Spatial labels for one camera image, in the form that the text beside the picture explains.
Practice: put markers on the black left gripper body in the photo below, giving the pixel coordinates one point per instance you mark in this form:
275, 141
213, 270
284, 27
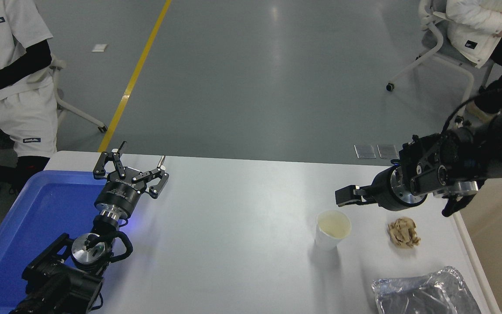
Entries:
120, 196

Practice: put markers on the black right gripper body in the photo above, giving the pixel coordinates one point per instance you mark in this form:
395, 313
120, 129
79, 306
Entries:
385, 192

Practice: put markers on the white paper cup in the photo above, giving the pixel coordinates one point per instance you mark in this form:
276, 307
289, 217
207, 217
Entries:
331, 229

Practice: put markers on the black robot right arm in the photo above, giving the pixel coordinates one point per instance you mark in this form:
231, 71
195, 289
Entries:
469, 157

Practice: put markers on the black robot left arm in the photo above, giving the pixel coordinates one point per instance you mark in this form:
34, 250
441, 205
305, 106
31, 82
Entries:
59, 283

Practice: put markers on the silver floor plate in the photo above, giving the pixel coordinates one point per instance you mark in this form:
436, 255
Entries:
388, 151
365, 151

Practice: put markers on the crumpled tan paper ball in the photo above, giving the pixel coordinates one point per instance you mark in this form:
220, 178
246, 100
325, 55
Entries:
403, 233

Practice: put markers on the white wheeled chair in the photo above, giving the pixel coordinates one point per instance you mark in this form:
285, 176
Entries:
436, 48
74, 109

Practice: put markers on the blue plastic tray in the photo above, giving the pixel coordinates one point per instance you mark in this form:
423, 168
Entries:
37, 218

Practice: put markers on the silver foil tray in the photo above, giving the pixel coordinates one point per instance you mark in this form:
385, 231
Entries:
425, 292

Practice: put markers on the person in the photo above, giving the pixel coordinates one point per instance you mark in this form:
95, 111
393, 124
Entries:
477, 22

